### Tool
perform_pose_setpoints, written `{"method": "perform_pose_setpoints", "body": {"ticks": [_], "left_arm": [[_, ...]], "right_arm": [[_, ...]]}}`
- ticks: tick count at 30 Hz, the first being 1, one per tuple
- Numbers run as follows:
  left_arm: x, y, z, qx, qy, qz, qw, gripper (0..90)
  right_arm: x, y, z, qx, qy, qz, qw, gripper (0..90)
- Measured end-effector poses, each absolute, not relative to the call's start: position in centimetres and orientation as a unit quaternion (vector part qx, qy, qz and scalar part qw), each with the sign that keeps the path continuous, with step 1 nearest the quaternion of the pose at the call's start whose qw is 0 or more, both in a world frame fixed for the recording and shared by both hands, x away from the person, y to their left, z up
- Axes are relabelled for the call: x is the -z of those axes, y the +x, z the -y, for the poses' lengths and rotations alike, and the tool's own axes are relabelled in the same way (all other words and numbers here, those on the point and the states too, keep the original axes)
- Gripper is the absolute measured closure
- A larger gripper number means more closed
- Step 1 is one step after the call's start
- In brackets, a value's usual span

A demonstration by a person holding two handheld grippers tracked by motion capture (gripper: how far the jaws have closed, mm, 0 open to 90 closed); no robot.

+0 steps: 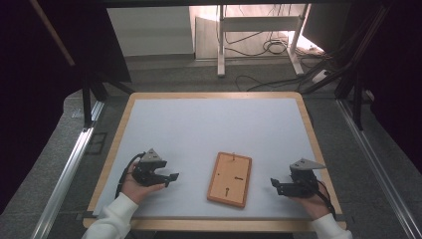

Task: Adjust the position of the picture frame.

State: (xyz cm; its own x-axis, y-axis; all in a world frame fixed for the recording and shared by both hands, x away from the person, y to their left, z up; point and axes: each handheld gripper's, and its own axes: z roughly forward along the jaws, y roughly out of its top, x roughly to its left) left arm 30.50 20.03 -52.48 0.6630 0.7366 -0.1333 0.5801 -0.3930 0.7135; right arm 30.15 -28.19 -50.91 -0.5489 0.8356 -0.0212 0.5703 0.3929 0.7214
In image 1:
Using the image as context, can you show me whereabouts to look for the person's left hand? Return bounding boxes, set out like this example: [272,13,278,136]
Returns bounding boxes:
[120,161,167,205]

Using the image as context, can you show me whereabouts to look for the person's right hand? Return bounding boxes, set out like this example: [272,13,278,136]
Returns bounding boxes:
[291,180,332,221]

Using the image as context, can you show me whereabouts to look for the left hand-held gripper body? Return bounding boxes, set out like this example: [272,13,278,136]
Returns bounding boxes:
[132,147,168,187]

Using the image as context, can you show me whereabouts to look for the white table mat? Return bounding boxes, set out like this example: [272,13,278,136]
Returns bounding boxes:
[93,98,327,220]

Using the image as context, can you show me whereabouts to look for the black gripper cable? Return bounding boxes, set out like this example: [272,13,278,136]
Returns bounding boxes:
[312,178,337,221]
[114,151,147,200]

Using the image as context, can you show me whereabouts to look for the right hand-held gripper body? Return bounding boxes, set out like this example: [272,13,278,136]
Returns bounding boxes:
[288,157,327,199]

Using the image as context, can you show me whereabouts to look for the aluminium rail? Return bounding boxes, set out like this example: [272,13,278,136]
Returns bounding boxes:
[335,99,422,239]
[30,100,106,239]

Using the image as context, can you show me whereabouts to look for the black floor cables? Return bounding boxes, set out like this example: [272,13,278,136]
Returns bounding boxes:
[224,6,332,93]

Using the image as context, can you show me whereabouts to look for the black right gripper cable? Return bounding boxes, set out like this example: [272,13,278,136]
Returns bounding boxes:
[312,178,337,221]

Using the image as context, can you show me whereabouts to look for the wooden picture frame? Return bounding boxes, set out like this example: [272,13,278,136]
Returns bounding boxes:
[206,150,253,209]

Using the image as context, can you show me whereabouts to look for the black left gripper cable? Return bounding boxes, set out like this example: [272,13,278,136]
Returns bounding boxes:
[114,151,147,200]

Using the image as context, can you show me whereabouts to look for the white cabinet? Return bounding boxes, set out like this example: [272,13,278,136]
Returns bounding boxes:
[106,5,195,58]

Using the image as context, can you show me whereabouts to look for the wooden bar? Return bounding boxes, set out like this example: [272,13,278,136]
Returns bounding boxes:
[29,0,76,67]

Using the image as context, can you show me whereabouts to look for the white desk frame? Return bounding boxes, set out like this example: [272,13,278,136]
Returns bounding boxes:
[216,3,312,78]

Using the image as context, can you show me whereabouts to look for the black metal stand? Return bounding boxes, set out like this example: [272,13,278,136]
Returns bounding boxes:
[81,71,135,128]
[300,3,394,131]

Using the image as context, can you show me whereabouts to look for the white power strip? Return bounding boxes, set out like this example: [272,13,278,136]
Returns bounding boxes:
[312,69,331,85]

